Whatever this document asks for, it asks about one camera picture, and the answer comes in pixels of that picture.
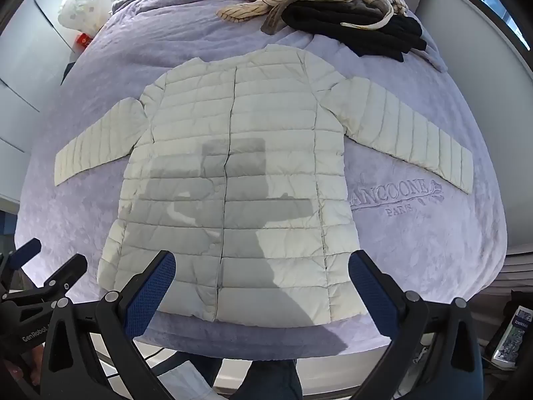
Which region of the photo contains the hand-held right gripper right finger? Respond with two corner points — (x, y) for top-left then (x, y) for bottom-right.
(349, 250), (484, 400)

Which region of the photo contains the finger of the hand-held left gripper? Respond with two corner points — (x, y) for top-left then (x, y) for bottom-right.
(0, 238), (42, 288)
(0, 253), (88, 306)

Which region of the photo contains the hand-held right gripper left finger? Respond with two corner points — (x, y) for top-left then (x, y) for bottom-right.
(41, 250), (176, 400)

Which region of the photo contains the cream quilted puffer jacket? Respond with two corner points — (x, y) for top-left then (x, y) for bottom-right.
(54, 44), (475, 326)

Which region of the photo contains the lavender embossed blanket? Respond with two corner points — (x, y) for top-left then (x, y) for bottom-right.
(14, 0), (511, 363)

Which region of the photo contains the printed box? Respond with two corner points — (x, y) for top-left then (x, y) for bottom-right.
(485, 304), (533, 369)

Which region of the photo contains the white wardrobe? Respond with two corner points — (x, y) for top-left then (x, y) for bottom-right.
(0, 0), (109, 201)

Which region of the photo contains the white printed plastic bag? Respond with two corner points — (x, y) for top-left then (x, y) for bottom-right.
(58, 0), (101, 34)

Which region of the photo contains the black knit garment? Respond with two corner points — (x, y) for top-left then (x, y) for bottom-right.
(281, 0), (428, 62)

